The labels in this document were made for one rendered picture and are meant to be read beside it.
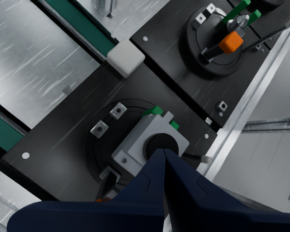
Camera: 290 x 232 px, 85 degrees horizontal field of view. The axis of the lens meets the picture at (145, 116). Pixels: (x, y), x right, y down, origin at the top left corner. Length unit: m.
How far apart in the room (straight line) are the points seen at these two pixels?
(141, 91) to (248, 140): 0.38
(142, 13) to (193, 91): 0.17
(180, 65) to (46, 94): 0.24
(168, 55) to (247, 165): 0.39
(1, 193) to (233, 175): 0.49
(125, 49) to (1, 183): 0.25
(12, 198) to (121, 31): 0.30
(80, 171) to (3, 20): 0.28
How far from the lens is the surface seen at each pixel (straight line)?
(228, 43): 0.25
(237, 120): 0.39
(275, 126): 0.39
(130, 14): 0.34
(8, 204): 0.30
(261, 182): 0.60
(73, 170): 0.25
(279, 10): 0.59
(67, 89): 0.26
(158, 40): 0.32
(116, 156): 0.17
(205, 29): 0.35
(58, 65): 0.33
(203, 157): 0.19
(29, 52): 0.35
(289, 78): 0.75
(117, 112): 0.22
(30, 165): 0.26
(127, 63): 0.26
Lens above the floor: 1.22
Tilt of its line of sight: 72 degrees down
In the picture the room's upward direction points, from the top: 68 degrees clockwise
